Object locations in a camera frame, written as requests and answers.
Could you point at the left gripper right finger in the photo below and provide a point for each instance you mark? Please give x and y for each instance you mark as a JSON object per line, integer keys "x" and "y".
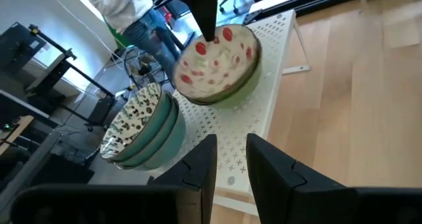
{"x": 296, "y": 197}

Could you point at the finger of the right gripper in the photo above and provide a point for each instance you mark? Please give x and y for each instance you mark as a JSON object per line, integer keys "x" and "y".
{"x": 204, "y": 10}

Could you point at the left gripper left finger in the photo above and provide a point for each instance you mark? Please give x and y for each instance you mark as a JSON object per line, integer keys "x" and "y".
{"x": 191, "y": 204}

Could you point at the blue pattern teal bowl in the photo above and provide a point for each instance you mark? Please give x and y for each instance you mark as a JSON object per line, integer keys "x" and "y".
{"x": 132, "y": 118}
{"x": 168, "y": 125}
{"x": 171, "y": 148}

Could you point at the red flower pattern bowl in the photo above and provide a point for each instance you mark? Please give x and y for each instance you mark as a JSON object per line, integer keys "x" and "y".
{"x": 214, "y": 69}

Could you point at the person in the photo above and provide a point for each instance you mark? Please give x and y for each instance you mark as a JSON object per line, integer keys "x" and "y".
{"x": 122, "y": 3}

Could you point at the white perforated metal rack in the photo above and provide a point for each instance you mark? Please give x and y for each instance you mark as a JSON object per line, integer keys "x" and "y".
{"x": 237, "y": 125}

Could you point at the grey metal leg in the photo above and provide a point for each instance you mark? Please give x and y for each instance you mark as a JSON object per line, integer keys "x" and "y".
{"x": 29, "y": 168}

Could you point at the wooden board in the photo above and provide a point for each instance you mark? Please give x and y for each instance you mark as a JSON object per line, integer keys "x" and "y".
{"x": 19, "y": 125}

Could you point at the black desk frame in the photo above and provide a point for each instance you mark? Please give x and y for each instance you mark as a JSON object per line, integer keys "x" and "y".
{"x": 16, "y": 46}

